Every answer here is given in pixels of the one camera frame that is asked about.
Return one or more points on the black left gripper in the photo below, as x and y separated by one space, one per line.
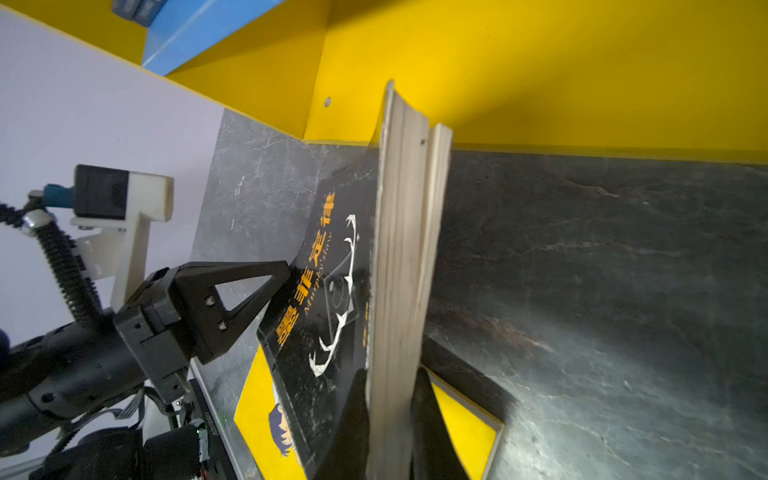
200 310

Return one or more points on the yellow wooden bookshelf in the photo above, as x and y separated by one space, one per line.
646 79

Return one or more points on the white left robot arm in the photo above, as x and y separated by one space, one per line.
70 376

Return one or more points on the yellow cartoon cover book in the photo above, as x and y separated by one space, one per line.
474 432

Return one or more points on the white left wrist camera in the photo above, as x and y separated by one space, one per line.
120 205

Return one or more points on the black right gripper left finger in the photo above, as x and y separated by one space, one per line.
346 458

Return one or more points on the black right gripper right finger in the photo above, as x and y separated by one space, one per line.
433 456

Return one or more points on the black book orange title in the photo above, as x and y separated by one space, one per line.
351 317

